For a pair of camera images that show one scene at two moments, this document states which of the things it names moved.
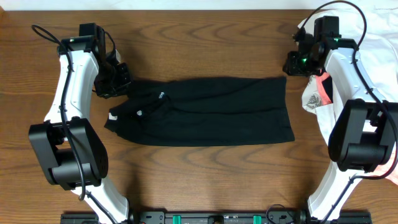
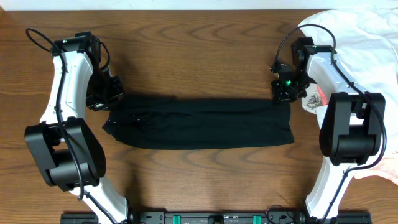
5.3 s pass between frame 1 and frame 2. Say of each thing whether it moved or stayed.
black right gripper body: moved
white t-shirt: stayed
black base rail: stayed
